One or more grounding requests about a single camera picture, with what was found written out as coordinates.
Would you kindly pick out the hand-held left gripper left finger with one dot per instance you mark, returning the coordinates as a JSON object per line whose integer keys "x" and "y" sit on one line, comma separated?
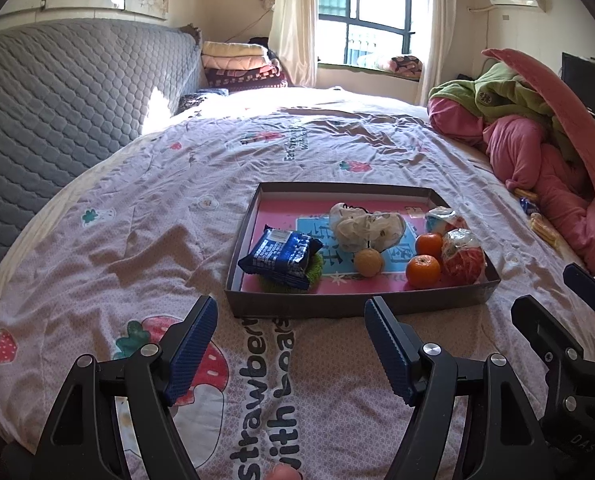
{"x": 192, "y": 355}

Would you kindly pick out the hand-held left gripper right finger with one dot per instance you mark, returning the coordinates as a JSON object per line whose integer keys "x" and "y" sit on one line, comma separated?
{"x": 392, "y": 355}

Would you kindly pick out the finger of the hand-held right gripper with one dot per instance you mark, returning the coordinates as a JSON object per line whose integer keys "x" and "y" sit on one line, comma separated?
{"x": 542, "y": 330}
{"x": 590, "y": 287}

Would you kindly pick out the grey cardboard box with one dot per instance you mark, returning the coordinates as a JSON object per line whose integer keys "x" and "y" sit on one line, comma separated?
{"x": 327, "y": 305}

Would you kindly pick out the orange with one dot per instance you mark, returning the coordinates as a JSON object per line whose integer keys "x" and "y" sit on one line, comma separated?
{"x": 423, "y": 271}
{"x": 429, "y": 245}

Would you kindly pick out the walnut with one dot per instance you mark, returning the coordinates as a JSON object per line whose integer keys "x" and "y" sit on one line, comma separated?
{"x": 368, "y": 263}

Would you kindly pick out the clear packet of red snacks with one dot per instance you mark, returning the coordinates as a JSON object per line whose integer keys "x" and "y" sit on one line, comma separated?
{"x": 445, "y": 219}
{"x": 462, "y": 256}

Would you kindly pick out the white plastic bag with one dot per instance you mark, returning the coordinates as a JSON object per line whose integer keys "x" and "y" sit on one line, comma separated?
{"x": 362, "y": 227}

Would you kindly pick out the blue biscuit packet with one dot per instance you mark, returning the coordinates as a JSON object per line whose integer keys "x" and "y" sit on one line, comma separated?
{"x": 277, "y": 255}

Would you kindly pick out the person's left hand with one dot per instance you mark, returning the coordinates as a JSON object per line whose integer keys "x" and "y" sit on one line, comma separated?
{"x": 283, "y": 473}

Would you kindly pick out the yellow biscuit packet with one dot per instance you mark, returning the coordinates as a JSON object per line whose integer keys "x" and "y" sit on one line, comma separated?
{"x": 543, "y": 227}

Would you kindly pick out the small blue snack wrapper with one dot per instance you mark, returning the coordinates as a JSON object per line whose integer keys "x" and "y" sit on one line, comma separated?
{"x": 528, "y": 206}

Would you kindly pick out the orange snack stick packet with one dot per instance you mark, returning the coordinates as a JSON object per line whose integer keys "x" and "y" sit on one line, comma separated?
{"x": 525, "y": 193}

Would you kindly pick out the pink quilt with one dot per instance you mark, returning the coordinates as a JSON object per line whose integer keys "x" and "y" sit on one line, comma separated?
{"x": 537, "y": 160}

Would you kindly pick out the strawberry print bed sheet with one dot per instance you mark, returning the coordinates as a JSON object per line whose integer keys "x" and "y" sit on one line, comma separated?
{"x": 152, "y": 200}

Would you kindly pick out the black television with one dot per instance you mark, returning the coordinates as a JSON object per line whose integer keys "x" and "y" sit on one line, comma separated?
{"x": 590, "y": 90}

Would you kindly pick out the green blanket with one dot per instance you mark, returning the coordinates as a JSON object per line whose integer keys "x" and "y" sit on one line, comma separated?
{"x": 507, "y": 92}

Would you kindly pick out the dark patterned pillow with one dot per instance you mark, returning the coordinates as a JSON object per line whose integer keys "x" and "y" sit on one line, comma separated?
{"x": 202, "y": 99}

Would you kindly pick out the stack of folded blankets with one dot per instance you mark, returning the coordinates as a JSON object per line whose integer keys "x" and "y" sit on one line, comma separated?
{"x": 247, "y": 79}

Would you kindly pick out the grey quilted headboard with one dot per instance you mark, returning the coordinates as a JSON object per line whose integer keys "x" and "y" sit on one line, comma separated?
{"x": 52, "y": 110}

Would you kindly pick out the patterned folded blanket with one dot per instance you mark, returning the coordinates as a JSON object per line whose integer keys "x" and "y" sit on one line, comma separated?
{"x": 405, "y": 66}

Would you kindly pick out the cream curtain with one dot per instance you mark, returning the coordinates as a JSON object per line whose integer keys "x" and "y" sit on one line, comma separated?
{"x": 295, "y": 25}
{"x": 437, "y": 35}

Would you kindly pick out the pink folded blanket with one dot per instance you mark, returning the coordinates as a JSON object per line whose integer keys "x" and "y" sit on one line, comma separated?
{"x": 235, "y": 63}

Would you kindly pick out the cream folded blanket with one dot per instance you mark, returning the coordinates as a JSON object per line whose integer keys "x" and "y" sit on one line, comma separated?
{"x": 232, "y": 49}

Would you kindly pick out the black cloth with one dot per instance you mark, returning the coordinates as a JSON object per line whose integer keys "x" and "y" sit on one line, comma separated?
{"x": 260, "y": 41}

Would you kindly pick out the window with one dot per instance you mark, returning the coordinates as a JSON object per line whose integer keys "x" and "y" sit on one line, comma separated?
{"x": 367, "y": 15}

